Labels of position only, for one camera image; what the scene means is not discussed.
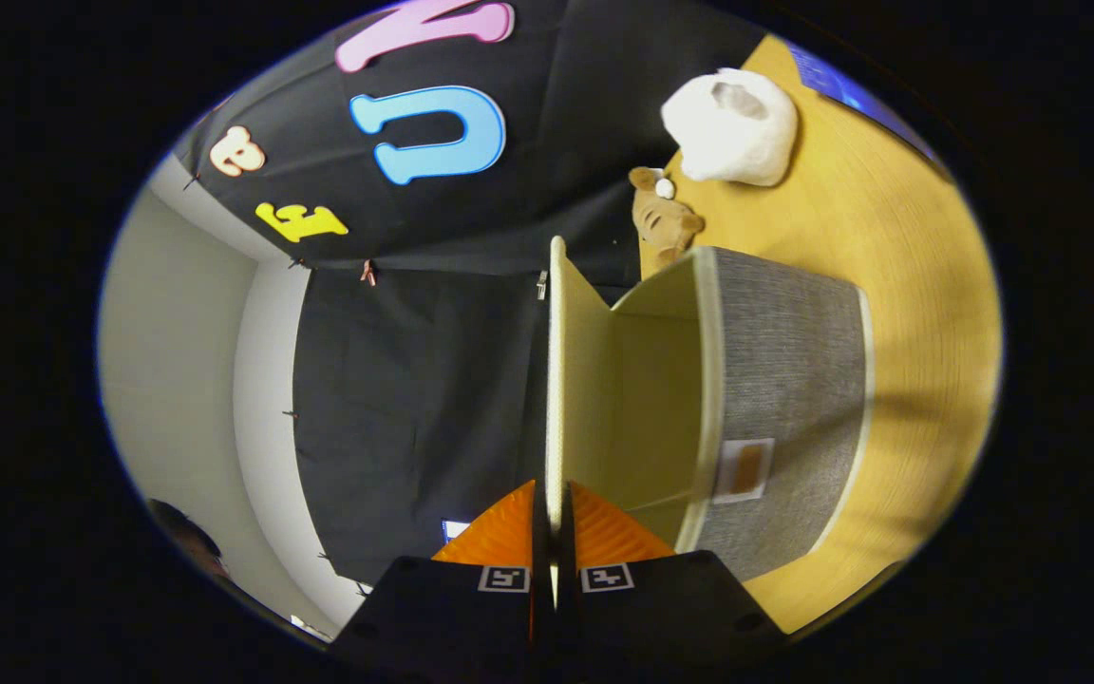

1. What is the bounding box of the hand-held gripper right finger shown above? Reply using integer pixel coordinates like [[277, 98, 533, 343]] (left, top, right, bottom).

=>
[[556, 481, 787, 668]]

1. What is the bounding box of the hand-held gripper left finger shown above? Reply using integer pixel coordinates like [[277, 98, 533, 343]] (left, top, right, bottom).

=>
[[329, 480, 554, 666]]

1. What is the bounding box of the cream storage box lid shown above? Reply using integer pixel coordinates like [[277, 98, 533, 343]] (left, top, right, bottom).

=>
[[545, 236, 569, 609]]

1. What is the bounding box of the grey fabric storage box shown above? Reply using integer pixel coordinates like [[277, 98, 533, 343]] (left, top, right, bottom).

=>
[[561, 245, 876, 582]]

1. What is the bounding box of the brown striped plush toy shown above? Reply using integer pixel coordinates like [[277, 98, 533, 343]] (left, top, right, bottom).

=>
[[628, 166, 707, 267]]

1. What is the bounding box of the person's head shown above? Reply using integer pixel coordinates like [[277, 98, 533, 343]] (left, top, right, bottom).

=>
[[146, 498, 236, 585]]

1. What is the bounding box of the white plush toy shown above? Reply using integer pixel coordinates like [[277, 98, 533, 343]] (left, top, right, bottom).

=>
[[661, 66, 800, 188]]

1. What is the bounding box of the dark blue book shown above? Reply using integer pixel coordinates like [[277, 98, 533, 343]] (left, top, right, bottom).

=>
[[784, 38, 942, 167]]

